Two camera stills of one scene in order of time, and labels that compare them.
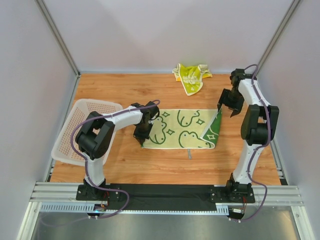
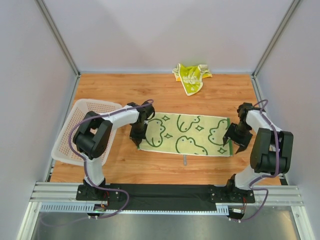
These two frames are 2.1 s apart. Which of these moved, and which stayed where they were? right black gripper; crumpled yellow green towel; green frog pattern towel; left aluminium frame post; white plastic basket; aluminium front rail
Moved: right black gripper; green frog pattern towel
Stayed: crumpled yellow green towel; left aluminium frame post; aluminium front rail; white plastic basket
